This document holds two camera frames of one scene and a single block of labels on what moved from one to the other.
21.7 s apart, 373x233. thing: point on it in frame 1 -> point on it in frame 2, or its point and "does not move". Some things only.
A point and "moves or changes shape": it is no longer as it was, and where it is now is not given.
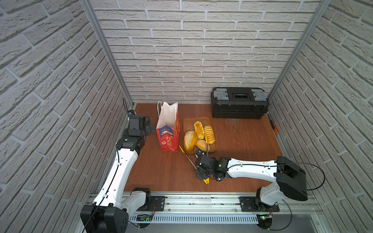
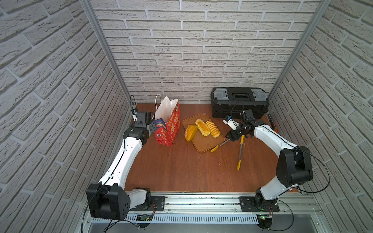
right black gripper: [202, 174] -> [232, 135]
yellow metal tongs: [206, 181] -> [239, 161]
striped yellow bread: [210, 137] -> [213, 129]
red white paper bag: [168, 126] moves or changes shape
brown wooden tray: [188, 124] moves or changes shape
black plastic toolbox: [239, 103] does not move
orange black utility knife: [272, 124] does not move
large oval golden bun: [190, 140] moves or changes shape
